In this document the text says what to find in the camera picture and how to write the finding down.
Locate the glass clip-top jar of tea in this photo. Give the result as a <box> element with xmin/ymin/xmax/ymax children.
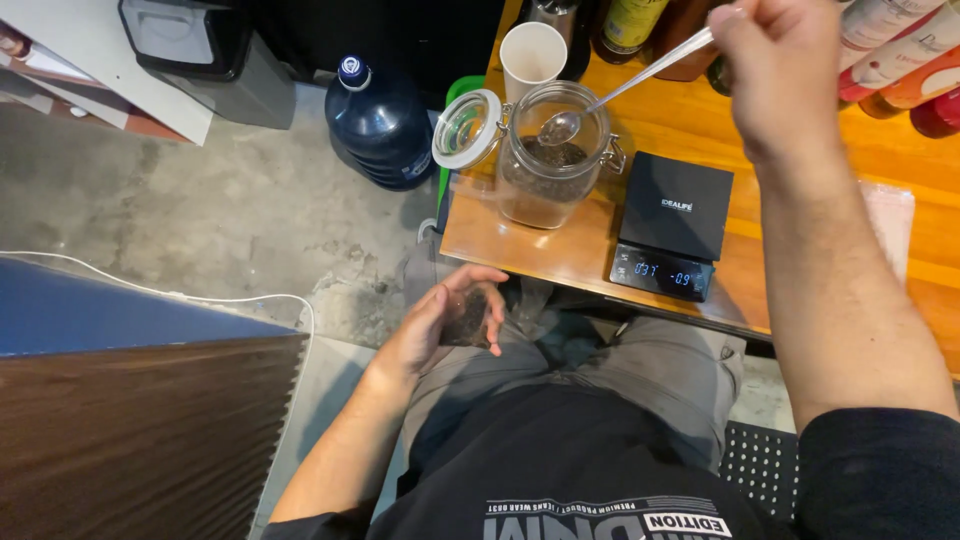
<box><xmin>432</xmin><ymin>80</ymin><xmax>627</xmax><ymax>231</ymax></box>

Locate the white cable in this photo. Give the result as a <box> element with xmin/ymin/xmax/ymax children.
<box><xmin>0</xmin><ymin>250</ymin><xmax>316</xmax><ymax>339</ymax></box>

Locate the white paper cup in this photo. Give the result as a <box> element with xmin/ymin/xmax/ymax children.
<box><xmin>499</xmin><ymin>21</ymin><xmax>569</xmax><ymax>104</ymax></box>

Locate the yellow-label syrup bottle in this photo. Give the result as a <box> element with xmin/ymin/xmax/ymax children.
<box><xmin>592</xmin><ymin>0</ymin><xmax>670</xmax><ymax>66</ymax></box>

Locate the black digital scale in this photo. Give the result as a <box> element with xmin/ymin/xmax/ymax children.
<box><xmin>609</xmin><ymin>150</ymin><xmax>735</xmax><ymax>303</ymax></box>

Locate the grey pedal trash bin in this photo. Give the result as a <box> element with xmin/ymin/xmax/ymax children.
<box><xmin>117</xmin><ymin>0</ymin><xmax>297</xmax><ymax>131</ymax></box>

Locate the dark wooden counter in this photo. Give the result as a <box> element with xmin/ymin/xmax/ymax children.
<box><xmin>0</xmin><ymin>256</ymin><xmax>311</xmax><ymax>540</ymax></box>

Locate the green plastic crate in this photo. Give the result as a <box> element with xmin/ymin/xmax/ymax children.
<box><xmin>437</xmin><ymin>75</ymin><xmax>487</xmax><ymax>215</ymax></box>

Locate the white-label red syrup bottle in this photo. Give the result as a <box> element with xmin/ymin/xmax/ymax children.
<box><xmin>837</xmin><ymin>3</ymin><xmax>960</xmax><ymax>104</ymax></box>

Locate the black perforated floor mat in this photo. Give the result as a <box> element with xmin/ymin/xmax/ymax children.
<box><xmin>718</xmin><ymin>420</ymin><xmax>801</xmax><ymax>524</ymax></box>

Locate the stack of clear plastic bags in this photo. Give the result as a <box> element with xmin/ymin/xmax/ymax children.
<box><xmin>857</xmin><ymin>180</ymin><xmax>916</xmax><ymax>288</ymax></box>

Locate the small clear bag of tea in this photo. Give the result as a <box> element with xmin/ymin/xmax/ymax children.
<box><xmin>438</xmin><ymin>287</ymin><xmax>492</xmax><ymax>350</ymax></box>

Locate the person's right hand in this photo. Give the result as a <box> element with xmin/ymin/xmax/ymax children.
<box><xmin>707</xmin><ymin>0</ymin><xmax>847</xmax><ymax>165</ymax></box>

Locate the white-label orange syrup bottle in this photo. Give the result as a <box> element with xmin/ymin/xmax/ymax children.
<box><xmin>858</xmin><ymin>46</ymin><xmax>960</xmax><ymax>120</ymax></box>

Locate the stainless steel shaker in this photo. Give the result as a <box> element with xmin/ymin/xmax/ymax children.
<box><xmin>517</xmin><ymin>0</ymin><xmax>594</xmax><ymax>82</ymax></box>

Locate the person's left hand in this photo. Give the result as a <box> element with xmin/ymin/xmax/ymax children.
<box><xmin>380</xmin><ymin>263</ymin><xmax>510</xmax><ymax>375</ymax></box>

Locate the stack of poster boards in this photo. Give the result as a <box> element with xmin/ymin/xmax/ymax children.
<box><xmin>0</xmin><ymin>0</ymin><xmax>215</xmax><ymax>147</ymax></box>

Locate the brown syrup bottle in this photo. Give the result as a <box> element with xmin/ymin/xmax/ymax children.
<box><xmin>651</xmin><ymin>0</ymin><xmax>721</xmax><ymax>83</ymax></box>

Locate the long metal spoon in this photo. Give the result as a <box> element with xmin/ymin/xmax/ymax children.
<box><xmin>537</xmin><ymin>25</ymin><xmax>715</xmax><ymax>147</ymax></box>

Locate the dark blue water bottle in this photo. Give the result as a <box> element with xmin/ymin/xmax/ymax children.
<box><xmin>324</xmin><ymin>54</ymin><xmax>438</xmax><ymax>192</ymax></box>

